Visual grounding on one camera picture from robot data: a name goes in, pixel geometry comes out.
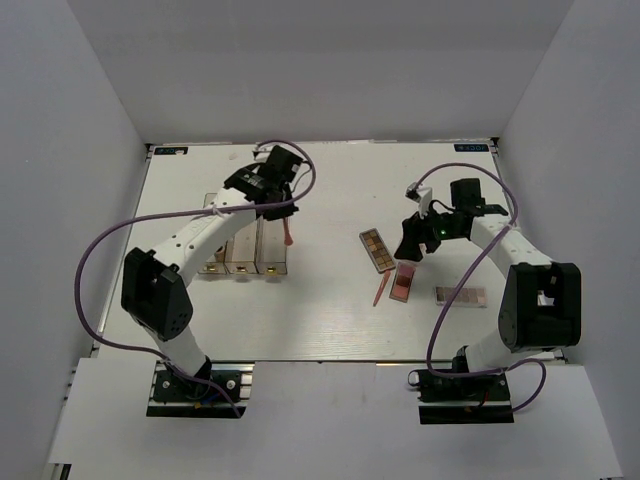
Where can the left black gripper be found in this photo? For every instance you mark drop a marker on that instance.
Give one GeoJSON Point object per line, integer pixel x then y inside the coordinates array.
{"type": "Point", "coordinates": [286, 211]}

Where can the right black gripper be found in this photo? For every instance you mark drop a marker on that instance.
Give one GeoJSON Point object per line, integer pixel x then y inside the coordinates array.
{"type": "Point", "coordinates": [414, 232]}

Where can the brown eyeshadow palette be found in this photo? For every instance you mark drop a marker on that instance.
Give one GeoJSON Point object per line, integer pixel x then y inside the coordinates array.
{"type": "Point", "coordinates": [377, 250]}

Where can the orange makeup brush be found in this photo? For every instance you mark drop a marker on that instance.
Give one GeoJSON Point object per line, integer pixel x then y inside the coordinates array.
{"type": "Point", "coordinates": [288, 240]}

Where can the pink blush palette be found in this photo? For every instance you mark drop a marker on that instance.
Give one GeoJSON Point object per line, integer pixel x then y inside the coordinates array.
{"type": "Point", "coordinates": [400, 289]}

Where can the long nude eyeshadow palette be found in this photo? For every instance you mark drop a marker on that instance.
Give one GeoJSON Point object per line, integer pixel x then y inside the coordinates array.
{"type": "Point", "coordinates": [468, 297]}

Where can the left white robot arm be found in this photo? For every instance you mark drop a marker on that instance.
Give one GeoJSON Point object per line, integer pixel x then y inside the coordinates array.
{"type": "Point", "coordinates": [155, 282]}

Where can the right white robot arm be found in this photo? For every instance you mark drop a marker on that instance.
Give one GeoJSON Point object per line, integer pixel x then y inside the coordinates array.
{"type": "Point", "coordinates": [541, 305]}

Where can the middle clear organizer bin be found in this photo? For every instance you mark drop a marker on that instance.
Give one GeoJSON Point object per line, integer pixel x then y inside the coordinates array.
{"type": "Point", "coordinates": [241, 249]}

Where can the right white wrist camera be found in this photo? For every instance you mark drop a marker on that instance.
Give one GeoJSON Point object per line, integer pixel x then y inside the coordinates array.
{"type": "Point", "coordinates": [421, 195]}

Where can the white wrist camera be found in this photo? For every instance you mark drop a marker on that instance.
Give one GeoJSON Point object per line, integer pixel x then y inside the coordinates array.
{"type": "Point", "coordinates": [421, 195]}
{"type": "Point", "coordinates": [262, 151]}

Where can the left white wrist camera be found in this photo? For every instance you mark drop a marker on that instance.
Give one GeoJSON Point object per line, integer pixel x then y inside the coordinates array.
{"type": "Point", "coordinates": [262, 151]}

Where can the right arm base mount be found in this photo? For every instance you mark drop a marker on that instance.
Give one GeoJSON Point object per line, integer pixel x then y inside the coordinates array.
{"type": "Point", "coordinates": [466, 401]}

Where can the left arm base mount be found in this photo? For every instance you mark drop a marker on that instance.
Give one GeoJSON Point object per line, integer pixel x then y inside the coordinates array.
{"type": "Point", "coordinates": [173, 397]}

